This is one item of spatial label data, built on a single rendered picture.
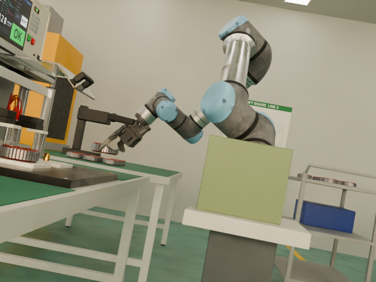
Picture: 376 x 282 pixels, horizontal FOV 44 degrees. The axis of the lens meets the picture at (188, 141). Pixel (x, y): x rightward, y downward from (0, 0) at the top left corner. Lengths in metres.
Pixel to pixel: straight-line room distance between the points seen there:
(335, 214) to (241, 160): 2.73
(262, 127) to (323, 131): 5.51
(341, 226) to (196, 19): 4.07
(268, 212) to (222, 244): 0.15
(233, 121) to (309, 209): 2.59
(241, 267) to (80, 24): 6.18
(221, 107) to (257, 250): 0.41
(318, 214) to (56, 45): 3.15
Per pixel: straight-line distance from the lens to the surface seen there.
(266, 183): 1.25
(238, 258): 1.27
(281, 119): 6.79
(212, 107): 1.34
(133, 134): 1.86
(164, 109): 1.74
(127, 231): 2.54
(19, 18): 1.63
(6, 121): 1.44
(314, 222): 3.89
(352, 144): 7.00
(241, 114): 1.35
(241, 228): 1.19
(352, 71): 7.13
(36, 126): 1.66
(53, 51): 5.20
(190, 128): 1.80
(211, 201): 1.24
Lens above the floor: 0.87
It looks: 3 degrees up
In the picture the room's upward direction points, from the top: 11 degrees clockwise
